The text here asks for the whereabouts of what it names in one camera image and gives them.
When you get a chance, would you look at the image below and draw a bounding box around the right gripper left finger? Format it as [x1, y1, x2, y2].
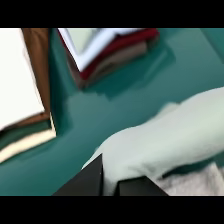
[52, 152, 104, 197]

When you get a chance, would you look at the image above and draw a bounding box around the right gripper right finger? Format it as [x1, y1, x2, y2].
[114, 175, 169, 197]

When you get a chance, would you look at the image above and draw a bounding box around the cream T-shirt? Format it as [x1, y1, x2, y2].
[81, 87, 224, 197]

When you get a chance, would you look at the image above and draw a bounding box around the speckled grey garment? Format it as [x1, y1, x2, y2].
[155, 162, 224, 197]

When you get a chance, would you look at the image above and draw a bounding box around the cream garment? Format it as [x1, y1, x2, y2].
[0, 113, 58, 165]

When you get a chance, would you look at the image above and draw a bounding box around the dark green garment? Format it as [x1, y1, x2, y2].
[0, 119, 54, 152]

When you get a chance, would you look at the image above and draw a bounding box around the white garment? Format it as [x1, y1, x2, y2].
[57, 28, 143, 73]
[0, 28, 47, 132]

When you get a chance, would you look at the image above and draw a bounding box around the pale green garment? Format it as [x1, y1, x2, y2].
[65, 28, 103, 56]

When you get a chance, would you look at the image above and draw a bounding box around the red garment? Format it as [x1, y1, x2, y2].
[58, 28, 160, 81]

